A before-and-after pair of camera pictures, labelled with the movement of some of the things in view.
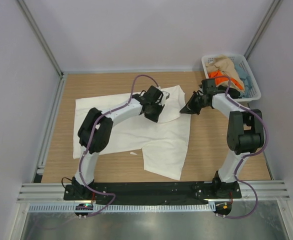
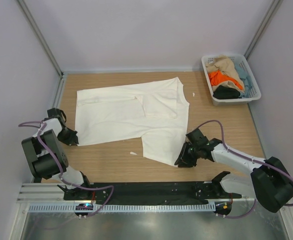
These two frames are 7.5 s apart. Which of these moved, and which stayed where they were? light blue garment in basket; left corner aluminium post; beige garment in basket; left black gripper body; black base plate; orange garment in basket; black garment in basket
Moved: left black gripper body
Stayed: light blue garment in basket; black base plate; black garment in basket; orange garment in basket; left corner aluminium post; beige garment in basket
